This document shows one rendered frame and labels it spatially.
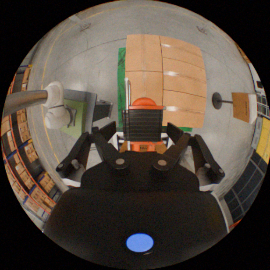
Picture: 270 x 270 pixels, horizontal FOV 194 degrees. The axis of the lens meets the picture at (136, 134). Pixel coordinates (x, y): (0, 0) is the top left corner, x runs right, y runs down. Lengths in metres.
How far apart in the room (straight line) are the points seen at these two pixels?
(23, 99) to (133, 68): 0.94
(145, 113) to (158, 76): 0.79
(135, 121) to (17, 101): 0.58
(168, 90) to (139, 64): 0.41
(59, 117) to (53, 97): 0.17
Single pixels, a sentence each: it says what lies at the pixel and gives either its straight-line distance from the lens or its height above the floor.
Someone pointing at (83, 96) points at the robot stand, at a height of 0.75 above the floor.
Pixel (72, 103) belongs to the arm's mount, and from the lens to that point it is 0.85.
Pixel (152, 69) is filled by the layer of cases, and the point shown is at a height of 0.54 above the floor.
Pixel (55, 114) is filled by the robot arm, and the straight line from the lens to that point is 0.73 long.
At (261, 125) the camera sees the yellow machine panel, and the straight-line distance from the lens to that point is 7.34.
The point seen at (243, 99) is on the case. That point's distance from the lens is 1.55.
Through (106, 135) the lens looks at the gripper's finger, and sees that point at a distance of 0.15.
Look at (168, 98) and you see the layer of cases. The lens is 0.90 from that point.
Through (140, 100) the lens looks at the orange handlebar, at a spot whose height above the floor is 1.22.
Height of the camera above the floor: 1.39
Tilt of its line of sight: 69 degrees down
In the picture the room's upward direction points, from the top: 170 degrees counter-clockwise
